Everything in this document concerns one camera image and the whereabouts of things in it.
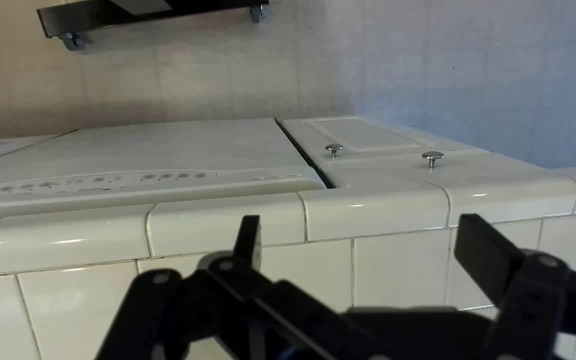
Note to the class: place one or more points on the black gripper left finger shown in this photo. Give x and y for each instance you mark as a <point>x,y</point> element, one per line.
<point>229,300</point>

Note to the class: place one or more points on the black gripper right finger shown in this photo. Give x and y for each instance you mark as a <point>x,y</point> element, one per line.
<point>533,290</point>

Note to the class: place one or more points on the white lower cabinet door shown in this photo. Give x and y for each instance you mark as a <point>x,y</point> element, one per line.
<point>356,156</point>

